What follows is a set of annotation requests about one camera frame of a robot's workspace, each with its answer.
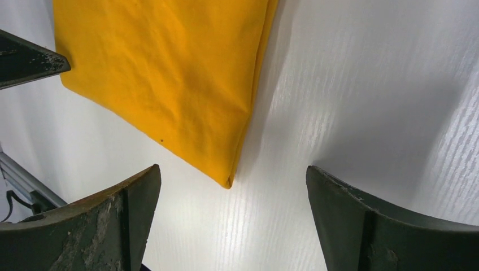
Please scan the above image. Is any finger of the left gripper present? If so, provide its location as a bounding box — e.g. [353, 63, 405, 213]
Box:
[1, 30, 71, 89]

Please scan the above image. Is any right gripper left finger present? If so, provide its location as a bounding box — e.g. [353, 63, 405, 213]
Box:
[1, 164, 161, 270]

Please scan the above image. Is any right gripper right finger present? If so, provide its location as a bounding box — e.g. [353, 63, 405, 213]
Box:
[306, 165, 478, 270]

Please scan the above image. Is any orange t shirt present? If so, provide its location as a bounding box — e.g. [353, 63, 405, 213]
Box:
[53, 1, 278, 189]

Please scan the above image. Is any aluminium frame rail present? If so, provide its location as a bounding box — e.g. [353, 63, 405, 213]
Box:
[1, 150, 67, 215]

